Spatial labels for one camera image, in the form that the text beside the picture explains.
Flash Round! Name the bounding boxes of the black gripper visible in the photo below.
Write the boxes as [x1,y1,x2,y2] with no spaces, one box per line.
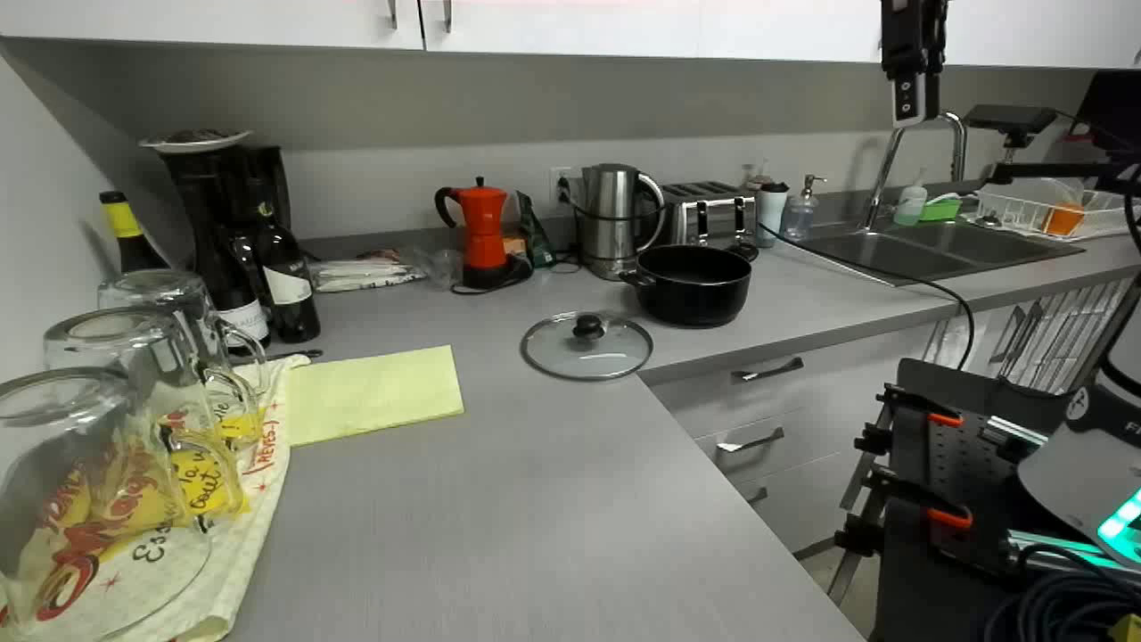
[882,0,949,126]

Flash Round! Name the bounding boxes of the glass pot lid black knob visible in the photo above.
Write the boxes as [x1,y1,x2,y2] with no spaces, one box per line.
[520,309,654,381]

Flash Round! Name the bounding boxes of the black cooking pot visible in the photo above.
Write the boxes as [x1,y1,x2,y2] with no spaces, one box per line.
[627,245,754,327]

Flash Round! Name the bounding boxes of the orange moka pot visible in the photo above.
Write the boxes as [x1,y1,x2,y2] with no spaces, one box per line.
[437,179,532,294]

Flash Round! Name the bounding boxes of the chrome sink faucet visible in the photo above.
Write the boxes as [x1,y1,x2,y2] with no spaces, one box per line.
[862,107,974,232]

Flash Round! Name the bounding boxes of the white upper cabinets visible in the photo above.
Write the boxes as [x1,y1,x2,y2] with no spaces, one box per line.
[0,0,1141,72]

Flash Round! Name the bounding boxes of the green dish soap bottle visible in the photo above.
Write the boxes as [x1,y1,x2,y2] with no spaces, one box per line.
[891,183,926,225]

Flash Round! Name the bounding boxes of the clear soap dispenser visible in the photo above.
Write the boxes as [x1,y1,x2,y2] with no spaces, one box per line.
[787,174,825,238]

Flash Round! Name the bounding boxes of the stainless steel sink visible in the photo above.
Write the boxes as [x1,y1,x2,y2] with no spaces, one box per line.
[806,225,1073,283]

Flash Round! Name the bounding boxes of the white cup near toaster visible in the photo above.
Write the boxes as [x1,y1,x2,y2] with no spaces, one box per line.
[755,183,787,238]

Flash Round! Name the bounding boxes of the white dish rack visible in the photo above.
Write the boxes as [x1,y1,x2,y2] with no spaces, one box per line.
[981,179,1127,242]

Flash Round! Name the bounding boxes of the silver toaster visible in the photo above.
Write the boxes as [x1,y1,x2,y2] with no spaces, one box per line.
[660,183,755,245]

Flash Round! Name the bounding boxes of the stainless steel electric kettle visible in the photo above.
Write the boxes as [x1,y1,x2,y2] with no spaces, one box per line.
[575,164,667,277]

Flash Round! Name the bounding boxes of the black clamp stand orange tips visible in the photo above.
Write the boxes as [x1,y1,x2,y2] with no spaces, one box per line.
[829,361,1063,642]

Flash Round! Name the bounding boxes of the folded white packet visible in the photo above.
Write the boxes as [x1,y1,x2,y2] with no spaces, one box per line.
[312,254,425,294]

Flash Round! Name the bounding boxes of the dark wine bottle white label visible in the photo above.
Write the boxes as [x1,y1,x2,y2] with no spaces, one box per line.
[253,199,323,342]

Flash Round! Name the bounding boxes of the yellow cleaning cloth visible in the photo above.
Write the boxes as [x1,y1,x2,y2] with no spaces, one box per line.
[287,345,464,445]

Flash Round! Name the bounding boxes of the black coffee machine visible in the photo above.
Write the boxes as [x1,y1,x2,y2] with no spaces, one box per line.
[143,129,289,302]

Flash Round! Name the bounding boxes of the rear upturned glass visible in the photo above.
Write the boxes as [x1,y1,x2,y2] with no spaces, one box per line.
[96,267,264,389]

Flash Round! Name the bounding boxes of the upturned glass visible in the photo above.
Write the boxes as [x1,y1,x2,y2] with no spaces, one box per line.
[42,306,261,519]
[0,369,207,642]
[96,267,264,389]

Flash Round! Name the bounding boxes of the wine bottle yellow cap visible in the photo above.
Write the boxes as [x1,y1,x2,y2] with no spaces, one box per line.
[100,191,163,273]

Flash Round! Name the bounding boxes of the middle upturned glass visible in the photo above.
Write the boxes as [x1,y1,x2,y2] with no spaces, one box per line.
[42,306,261,519]

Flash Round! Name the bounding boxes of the front upturned glass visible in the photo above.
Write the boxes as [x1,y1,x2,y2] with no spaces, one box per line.
[0,369,207,642]

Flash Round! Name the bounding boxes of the black cable over counter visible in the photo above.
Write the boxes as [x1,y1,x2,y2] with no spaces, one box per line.
[761,225,981,376]

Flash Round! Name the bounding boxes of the upper drawer handle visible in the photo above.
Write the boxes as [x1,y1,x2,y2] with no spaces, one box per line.
[731,356,806,387]

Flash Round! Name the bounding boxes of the drawer handle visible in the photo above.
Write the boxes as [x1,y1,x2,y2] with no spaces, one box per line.
[712,427,786,458]
[731,356,806,387]

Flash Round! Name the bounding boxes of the lower drawer handle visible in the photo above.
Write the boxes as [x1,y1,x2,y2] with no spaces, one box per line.
[712,427,786,458]

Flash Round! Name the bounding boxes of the coiled blue cables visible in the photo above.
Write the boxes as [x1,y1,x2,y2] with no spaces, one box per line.
[976,569,1141,642]

